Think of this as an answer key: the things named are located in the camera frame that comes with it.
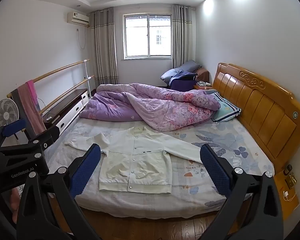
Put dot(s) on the purple floral quilt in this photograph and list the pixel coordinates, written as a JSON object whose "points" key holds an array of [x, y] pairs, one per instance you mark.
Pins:
{"points": [[165, 105]]}

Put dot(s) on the person's left hand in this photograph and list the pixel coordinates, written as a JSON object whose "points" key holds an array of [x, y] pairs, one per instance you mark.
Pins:
{"points": [[14, 205]]}

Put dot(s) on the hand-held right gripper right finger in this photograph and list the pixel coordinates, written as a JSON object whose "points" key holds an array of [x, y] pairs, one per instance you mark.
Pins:
{"points": [[215, 170]]}

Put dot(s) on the dark purple bag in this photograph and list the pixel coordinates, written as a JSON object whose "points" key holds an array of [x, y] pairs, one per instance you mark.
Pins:
{"points": [[181, 83]]}

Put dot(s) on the grey cloth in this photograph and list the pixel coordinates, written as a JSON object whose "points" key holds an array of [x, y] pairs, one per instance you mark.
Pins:
{"points": [[16, 102]]}

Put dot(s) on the small wooden nightstand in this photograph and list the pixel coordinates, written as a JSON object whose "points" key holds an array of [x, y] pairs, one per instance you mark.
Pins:
{"points": [[202, 87]]}

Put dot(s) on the white standing fan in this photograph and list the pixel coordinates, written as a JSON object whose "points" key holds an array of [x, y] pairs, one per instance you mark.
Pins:
{"points": [[6, 112]]}

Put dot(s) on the white remote control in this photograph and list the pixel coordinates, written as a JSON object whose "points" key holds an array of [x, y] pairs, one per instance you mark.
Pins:
{"points": [[49, 118]]}

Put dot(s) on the brass wall socket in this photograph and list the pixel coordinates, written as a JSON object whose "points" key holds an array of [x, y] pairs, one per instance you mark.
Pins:
{"points": [[290, 180]]}

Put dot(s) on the dark and white low cabinet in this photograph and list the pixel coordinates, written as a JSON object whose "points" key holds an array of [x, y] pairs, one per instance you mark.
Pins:
{"points": [[67, 105]]}

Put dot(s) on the white wall air conditioner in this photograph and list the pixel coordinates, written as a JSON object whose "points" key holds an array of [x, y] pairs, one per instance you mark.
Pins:
{"points": [[77, 18]]}

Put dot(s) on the white button-up jacket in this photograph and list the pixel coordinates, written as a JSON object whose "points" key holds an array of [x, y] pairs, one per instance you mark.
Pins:
{"points": [[135, 165]]}

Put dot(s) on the wooden double-rail barre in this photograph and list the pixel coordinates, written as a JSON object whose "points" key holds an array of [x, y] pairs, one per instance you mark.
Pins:
{"points": [[60, 68]]}

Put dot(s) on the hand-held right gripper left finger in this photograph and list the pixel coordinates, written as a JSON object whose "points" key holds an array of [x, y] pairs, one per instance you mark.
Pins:
{"points": [[86, 170]]}

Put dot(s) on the pale floral bed sheet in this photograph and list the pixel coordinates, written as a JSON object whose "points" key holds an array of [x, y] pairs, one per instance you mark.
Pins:
{"points": [[145, 201]]}

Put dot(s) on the white framed window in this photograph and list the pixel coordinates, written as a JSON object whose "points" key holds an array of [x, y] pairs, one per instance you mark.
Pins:
{"points": [[147, 35]]}

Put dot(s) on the orange wooden nightstand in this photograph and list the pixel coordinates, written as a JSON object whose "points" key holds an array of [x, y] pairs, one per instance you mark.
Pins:
{"points": [[280, 195]]}

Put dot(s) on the grey striped curtain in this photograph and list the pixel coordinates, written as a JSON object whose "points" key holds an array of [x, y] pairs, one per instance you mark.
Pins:
{"points": [[105, 50], [182, 35]]}

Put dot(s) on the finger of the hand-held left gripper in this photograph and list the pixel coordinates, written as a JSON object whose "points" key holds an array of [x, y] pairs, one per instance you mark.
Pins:
{"points": [[46, 136], [13, 128]]}

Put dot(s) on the blue-grey bedding bundle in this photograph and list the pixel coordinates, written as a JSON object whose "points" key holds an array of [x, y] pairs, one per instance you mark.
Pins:
{"points": [[187, 67]]}

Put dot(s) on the brown chair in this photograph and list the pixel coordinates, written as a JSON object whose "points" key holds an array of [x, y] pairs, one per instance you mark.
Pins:
{"points": [[203, 75]]}

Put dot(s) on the teal striped pillow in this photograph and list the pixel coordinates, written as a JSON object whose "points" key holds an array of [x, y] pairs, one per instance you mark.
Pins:
{"points": [[226, 110]]}

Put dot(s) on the pink towel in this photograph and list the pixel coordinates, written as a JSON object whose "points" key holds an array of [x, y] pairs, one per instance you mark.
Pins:
{"points": [[30, 100]]}

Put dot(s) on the wooden bed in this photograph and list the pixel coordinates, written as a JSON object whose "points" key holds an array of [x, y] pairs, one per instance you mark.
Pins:
{"points": [[260, 105]]}

